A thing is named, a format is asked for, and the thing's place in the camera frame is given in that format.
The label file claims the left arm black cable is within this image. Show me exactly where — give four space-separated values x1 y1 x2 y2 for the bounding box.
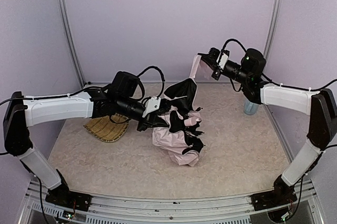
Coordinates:
138 66 166 98

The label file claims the pink folding umbrella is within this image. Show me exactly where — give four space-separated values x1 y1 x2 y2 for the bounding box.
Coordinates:
152 55 207 167

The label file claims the woven bamboo tray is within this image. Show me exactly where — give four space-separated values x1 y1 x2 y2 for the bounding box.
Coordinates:
84 114 130 143

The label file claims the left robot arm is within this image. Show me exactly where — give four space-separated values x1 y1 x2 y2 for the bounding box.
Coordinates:
3 72 171 211

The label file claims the light blue mug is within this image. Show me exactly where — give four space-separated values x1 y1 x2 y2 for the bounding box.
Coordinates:
244 99 259 115

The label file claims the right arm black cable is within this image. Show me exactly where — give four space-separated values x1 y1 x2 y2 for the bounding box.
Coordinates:
222 39 250 54

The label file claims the left aluminium frame post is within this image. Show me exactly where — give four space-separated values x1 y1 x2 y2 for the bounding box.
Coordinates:
57 0 86 87

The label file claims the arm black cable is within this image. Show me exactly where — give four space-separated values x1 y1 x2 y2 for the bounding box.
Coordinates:
138 66 166 98
222 39 250 54

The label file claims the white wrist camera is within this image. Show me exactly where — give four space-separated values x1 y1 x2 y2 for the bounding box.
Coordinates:
142 96 161 118
216 50 230 70

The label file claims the aluminium frame post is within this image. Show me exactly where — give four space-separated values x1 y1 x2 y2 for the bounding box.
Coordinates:
57 0 86 87
264 0 282 60

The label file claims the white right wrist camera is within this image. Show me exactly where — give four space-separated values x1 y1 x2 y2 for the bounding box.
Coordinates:
216 50 230 70

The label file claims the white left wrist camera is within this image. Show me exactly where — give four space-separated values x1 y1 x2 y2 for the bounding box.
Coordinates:
142 96 161 118

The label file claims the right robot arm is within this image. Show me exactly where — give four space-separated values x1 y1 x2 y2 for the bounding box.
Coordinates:
200 48 336 211

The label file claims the right aluminium frame post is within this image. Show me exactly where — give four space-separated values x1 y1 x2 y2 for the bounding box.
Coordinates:
264 0 282 60

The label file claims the front aluminium rail base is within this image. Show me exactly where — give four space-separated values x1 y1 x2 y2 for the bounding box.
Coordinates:
17 179 326 223

